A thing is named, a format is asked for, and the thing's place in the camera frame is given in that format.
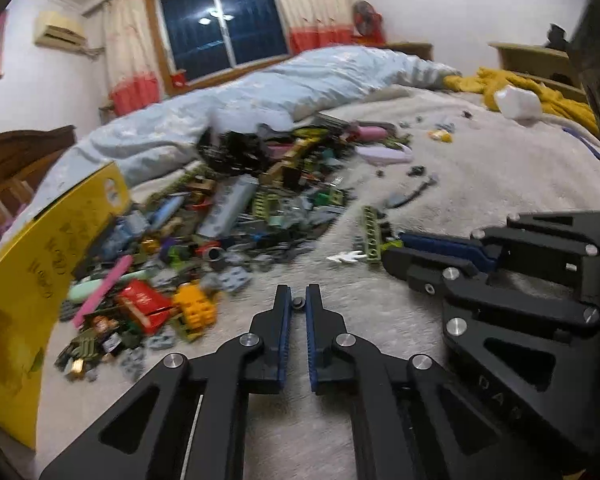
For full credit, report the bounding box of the dark object on cabinet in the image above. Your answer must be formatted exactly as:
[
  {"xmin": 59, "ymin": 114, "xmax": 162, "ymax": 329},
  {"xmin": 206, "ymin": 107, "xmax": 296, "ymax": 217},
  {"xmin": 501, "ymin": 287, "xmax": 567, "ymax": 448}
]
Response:
[{"xmin": 546, "ymin": 23, "xmax": 573, "ymax": 52}]

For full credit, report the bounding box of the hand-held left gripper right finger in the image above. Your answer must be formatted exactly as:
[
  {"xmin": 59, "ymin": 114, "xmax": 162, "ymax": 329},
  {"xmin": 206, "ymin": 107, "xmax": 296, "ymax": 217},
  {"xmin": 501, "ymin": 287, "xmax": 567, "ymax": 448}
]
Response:
[{"xmin": 305, "ymin": 284, "xmax": 563, "ymax": 480}]

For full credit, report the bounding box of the wooden framed window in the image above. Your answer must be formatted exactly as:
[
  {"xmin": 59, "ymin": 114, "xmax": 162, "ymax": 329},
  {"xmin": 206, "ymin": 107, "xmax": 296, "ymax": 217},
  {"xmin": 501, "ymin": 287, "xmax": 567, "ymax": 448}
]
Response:
[{"xmin": 145, "ymin": 0, "xmax": 293, "ymax": 83}]

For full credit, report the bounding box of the orange toy block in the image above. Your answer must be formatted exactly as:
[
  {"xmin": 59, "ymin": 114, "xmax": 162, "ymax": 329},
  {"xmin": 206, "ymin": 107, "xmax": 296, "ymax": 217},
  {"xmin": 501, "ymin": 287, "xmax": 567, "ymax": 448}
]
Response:
[{"xmin": 172, "ymin": 282, "xmax": 217, "ymax": 333}]

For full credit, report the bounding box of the grey curved toy piece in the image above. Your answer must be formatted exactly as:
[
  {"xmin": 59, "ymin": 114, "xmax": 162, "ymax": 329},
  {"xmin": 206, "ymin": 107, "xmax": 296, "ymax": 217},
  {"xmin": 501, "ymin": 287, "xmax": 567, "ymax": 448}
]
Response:
[{"xmin": 385, "ymin": 175, "xmax": 439, "ymax": 209}]

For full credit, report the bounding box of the light blue floral duvet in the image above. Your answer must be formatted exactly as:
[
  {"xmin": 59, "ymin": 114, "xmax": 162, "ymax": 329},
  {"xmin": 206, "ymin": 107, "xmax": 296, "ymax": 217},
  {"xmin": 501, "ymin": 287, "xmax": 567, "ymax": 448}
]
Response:
[{"xmin": 27, "ymin": 45, "xmax": 463, "ymax": 221}]

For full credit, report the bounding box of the pink flat stick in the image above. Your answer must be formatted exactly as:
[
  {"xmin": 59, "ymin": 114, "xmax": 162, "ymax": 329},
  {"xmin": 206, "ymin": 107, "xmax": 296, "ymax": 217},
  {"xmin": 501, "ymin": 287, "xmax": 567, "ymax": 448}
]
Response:
[{"xmin": 72, "ymin": 255, "xmax": 133, "ymax": 328}]

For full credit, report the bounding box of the mustard yellow blanket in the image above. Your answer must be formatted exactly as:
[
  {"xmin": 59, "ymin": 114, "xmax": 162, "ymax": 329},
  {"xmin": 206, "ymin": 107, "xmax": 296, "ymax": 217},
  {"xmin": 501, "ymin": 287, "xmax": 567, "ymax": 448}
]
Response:
[{"xmin": 442, "ymin": 66, "xmax": 600, "ymax": 136}]

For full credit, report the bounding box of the white tissue roll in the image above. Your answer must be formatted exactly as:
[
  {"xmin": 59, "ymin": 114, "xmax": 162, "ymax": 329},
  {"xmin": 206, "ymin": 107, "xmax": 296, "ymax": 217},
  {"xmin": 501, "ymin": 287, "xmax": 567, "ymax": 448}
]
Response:
[{"xmin": 495, "ymin": 85, "xmax": 542, "ymax": 121}]

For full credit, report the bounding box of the mint green tube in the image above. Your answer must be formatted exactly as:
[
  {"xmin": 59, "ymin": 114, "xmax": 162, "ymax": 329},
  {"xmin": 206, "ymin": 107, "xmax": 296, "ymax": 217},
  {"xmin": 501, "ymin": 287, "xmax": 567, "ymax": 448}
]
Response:
[{"xmin": 69, "ymin": 267, "xmax": 146, "ymax": 306}]

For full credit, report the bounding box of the long grey toy hull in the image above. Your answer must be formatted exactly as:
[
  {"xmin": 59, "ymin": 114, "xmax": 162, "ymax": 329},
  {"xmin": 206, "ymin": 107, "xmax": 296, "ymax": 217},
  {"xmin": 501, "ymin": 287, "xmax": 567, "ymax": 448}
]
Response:
[{"xmin": 197, "ymin": 176, "xmax": 260, "ymax": 241}]

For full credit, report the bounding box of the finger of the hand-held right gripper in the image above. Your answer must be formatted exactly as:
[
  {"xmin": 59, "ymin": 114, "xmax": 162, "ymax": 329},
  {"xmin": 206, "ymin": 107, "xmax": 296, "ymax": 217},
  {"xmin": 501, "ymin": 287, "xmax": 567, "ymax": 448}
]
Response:
[
  {"xmin": 382, "ymin": 247, "xmax": 600, "ymax": 397},
  {"xmin": 399, "ymin": 211, "xmax": 600, "ymax": 286}
]

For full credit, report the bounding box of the yellow cardboard box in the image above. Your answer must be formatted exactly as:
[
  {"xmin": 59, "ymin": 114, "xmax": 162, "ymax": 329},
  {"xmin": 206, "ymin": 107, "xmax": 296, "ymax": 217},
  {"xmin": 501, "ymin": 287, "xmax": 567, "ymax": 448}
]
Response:
[{"xmin": 0, "ymin": 161, "xmax": 132, "ymax": 451}]

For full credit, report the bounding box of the blue flat stick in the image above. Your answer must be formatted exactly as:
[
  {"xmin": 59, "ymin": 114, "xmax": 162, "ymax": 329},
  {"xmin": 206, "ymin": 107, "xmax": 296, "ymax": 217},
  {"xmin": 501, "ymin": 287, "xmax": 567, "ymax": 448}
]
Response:
[{"xmin": 562, "ymin": 126, "xmax": 600, "ymax": 161}]

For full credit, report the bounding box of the black toy frame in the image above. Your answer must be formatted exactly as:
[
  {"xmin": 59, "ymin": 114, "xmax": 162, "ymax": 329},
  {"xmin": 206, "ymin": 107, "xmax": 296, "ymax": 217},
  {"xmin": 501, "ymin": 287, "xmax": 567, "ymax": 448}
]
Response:
[{"xmin": 199, "ymin": 130, "xmax": 271, "ymax": 173}]

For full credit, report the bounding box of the dark wooden headboard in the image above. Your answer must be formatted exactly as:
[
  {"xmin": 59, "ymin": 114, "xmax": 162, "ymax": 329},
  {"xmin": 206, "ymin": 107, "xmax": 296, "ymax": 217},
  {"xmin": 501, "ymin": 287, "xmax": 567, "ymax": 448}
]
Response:
[{"xmin": 0, "ymin": 125, "xmax": 77, "ymax": 256}]

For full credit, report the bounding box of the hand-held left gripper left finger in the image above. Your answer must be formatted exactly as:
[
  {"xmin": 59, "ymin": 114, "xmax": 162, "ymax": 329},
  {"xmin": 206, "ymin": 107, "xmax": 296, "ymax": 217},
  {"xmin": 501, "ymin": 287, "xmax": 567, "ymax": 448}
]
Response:
[{"xmin": 39, "ymin": 284, "xmax": 295, "ymax": 480}]

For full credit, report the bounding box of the olive green toy beam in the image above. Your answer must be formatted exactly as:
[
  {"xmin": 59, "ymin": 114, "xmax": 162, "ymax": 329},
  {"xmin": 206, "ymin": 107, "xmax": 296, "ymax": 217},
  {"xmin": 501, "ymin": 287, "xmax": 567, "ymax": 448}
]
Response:
[{"xmin": 362, "ymin": 205, "xmax": 403, "ymax": 262}]

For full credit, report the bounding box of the red packet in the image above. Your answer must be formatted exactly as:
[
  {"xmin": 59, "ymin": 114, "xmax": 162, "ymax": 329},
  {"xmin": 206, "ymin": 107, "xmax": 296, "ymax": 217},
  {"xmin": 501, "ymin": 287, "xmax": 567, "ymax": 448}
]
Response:
[{"xmin": 116, "ymin": 279, "xmax": 173, "ymax": 336}]

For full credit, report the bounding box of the cream curtain with red hem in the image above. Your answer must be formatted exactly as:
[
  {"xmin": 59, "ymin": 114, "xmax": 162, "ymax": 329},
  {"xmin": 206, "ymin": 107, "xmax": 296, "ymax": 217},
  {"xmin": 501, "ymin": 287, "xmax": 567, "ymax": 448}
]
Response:
[
  {"xmin": 264, "ymin": 0, "xmax": 355, "ymax": 56},
  {"xmin": 102, "ymin": 0, "xmax": 162, "ymax": 117}
]

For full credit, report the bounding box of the cream air conditioner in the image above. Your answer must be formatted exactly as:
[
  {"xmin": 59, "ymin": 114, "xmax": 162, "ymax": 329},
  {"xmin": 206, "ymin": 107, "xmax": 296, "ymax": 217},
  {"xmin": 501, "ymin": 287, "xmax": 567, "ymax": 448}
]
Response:
[{"xmin": 33, "ymin": 11, "xmax": 87, "ymax": 51}]

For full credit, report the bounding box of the red standing fan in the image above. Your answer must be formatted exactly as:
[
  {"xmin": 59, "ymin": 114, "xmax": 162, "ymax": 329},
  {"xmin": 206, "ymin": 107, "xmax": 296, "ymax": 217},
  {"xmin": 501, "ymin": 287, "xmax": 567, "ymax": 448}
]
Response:
[{"xmin": 352, "ymin": 0, "xmax": 385, "ymax": 45}]

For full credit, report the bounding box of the pile of toy bricks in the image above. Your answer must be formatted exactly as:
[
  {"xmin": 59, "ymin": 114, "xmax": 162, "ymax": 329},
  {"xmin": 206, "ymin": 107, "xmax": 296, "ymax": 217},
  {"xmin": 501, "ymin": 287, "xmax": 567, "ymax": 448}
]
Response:
[{"xmin": 55, "ymin": 115, "xmax": 416, "ymax": 381}]

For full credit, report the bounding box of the cream shelf cabinet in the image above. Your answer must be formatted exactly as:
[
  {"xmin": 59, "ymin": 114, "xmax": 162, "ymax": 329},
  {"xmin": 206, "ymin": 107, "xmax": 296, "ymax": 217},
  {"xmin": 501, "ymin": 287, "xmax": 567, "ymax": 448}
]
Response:
[{"xmin": 489, "ymin": 40, "xmax": 588, "ymax": 103}]

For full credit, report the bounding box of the lavender oval case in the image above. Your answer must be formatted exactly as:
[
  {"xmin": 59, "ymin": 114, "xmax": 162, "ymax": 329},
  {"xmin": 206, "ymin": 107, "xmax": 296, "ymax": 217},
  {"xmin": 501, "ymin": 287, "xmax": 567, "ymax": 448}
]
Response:
[{"xmin": 355, "ymin": 144, "xmax": 413, "ymax": 165}]

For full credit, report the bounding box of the pink oval case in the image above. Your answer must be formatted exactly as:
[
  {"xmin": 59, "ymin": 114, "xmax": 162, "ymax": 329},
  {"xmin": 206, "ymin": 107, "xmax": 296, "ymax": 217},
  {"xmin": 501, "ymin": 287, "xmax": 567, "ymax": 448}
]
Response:
[{"xmin": 357, "ymin": 126, "xmax": 388, "ymax": 145}]

